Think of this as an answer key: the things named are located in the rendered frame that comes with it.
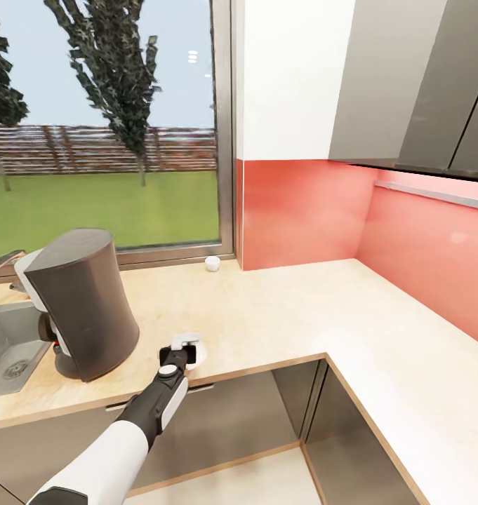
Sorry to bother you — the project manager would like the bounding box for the coffee cup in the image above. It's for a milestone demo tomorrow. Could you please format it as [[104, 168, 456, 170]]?
[[204, 256, 220, 272]]

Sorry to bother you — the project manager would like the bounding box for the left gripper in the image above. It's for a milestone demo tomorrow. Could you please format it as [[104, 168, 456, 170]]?
[[159, 344, 197, 366]]

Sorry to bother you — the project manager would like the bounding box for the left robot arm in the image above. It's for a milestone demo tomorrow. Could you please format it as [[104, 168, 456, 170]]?
[[26, 333, 202, 505]]

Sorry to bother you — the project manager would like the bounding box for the paper coffee filter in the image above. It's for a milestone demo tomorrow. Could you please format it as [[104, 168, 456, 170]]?
[[185, 339, 208, 370]]

